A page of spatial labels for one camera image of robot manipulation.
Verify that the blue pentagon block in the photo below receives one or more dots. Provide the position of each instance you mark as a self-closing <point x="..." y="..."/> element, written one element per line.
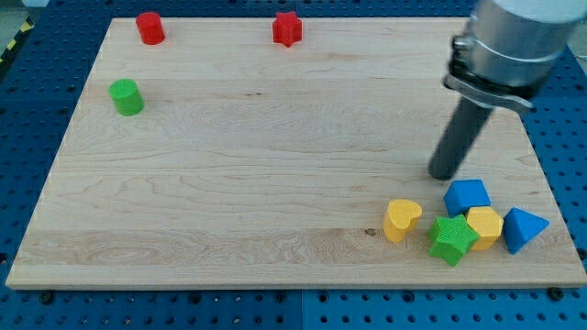
<point x="465" y="194"/>

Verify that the red star block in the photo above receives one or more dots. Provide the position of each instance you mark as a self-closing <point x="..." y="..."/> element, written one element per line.
<point x="287" y="28"/>

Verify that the black bolt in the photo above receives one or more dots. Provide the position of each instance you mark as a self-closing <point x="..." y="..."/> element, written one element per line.
<point x="46" y="297"/>
<point x="555" y="294"/>

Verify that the light wooden board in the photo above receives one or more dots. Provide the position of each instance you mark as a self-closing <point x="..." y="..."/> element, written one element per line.
<point x="256" y="166"/>

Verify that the yellow hexagon block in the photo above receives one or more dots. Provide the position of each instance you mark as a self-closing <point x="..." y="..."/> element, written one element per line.
<point x="487" y="223"/>

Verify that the black bolt left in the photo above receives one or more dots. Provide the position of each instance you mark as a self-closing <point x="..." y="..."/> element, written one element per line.
<point x="46" y="297"/>

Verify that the yellow heart block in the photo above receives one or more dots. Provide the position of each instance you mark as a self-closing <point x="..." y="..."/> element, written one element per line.
<point x="400" y="218"/>

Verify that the blue triangle block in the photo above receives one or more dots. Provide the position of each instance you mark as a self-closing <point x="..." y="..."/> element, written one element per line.
<point x="520" y="227"/>

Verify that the red cylinder block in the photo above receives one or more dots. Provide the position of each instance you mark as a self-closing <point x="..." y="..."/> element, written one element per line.
<point x="150" y="28"/>

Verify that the black bolt right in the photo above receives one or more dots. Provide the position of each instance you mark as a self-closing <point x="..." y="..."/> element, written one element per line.
<point x="555" y="294"/>

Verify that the green cylinder block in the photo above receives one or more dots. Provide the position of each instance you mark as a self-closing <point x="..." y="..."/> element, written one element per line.
<point x="126" y="97"/>

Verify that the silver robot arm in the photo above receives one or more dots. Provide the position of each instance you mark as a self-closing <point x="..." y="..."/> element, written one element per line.
<point x="507" y="50"/>

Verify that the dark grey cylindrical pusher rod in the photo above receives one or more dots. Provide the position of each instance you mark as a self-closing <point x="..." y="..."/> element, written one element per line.
<point x="465" y="125"/>

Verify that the green star block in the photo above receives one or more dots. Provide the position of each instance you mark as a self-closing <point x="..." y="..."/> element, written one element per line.
<point x="451" y="238"/>

